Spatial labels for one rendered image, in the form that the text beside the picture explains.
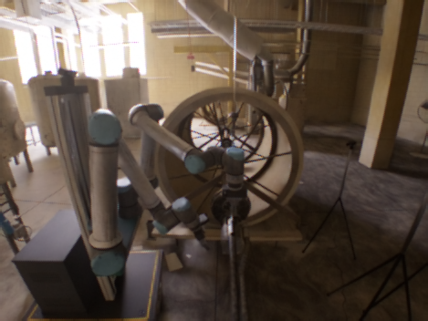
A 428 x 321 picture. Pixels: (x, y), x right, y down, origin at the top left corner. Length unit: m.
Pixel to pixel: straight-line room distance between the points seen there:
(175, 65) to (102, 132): 11.94
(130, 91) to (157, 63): 5.50
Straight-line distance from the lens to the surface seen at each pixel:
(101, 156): 0.85
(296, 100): 7.97
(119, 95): 7.93
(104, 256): 1.03
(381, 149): 5.95
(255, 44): 6.10
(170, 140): 1.05
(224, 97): 2.07
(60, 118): 1.17
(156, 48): 13.08
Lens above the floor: 1.74
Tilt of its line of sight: 20 degrees down
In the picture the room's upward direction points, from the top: straight up
